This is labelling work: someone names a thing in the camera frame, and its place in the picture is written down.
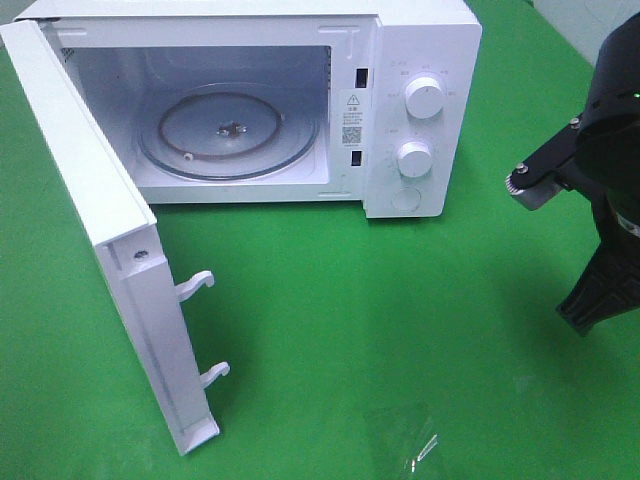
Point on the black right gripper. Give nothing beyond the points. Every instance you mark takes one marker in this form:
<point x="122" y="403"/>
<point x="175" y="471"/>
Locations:
<point x="607" y="153"/>

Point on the white microwave knob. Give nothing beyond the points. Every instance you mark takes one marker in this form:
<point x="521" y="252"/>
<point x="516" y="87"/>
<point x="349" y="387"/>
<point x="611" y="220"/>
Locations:
<point x="414" y="159"/>
<point x="424" y="97"/>

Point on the white microwave door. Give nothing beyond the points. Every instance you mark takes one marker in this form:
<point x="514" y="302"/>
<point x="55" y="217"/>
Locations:
<point x="122" y="230"/>

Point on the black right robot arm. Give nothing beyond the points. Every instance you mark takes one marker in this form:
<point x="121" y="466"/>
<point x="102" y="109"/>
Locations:
<point x="614" y="90"/>

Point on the green table cover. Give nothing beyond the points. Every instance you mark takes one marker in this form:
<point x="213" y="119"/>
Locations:
<point x="351" y="342"/>

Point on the white microwave oven body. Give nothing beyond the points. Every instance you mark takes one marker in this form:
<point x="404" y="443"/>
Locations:
<point x="122" y="55"/>

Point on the glass microwave turntable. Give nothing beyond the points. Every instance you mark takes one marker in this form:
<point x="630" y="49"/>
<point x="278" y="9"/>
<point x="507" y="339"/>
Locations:
<point x="231" y="131"/>

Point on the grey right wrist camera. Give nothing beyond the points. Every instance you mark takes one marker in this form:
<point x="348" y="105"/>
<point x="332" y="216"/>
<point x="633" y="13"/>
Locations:
<point x="548" y="170"/>

